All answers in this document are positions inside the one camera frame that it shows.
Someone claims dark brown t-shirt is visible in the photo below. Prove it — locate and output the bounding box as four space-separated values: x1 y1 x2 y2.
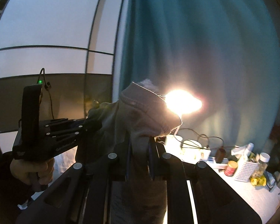
75 79 181 223

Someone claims person's left hand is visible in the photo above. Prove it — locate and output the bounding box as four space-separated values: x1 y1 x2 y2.
10 158 55 185

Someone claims red can yellow lid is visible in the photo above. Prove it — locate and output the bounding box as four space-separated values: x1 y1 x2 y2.
225 160 238 176

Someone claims white power strip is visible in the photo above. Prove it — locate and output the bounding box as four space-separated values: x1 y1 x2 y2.
206 157 229 169

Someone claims white perforated plastic basket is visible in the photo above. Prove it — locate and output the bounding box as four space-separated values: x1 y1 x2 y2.
233 160 259 182

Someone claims black power adapter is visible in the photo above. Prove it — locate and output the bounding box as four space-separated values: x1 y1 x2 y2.
215 147 226 163

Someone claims yellow snack bag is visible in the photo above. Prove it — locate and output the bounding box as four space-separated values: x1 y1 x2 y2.
250 175 267 187

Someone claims white textured bedspread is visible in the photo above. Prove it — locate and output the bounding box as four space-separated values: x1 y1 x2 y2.
165 140 280 223

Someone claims white tissue paper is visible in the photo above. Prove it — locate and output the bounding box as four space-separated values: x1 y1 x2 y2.
231 143 254 159

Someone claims cream electric kettle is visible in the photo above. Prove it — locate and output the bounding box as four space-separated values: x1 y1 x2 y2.
181 140 211 164

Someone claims clear jar white lid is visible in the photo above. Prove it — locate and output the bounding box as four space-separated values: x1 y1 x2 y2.
257 152 270 177

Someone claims white desk lamp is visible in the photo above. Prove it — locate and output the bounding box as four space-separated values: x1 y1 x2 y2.
165 89 202 156

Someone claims teal curtain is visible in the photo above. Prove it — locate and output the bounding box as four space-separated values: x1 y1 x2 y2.
119 0 280 152

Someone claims black cable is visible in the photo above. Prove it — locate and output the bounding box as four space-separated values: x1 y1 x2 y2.
173 127 241 151

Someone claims window with dark frame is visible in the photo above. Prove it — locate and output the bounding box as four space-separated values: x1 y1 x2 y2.
0 0 131 154

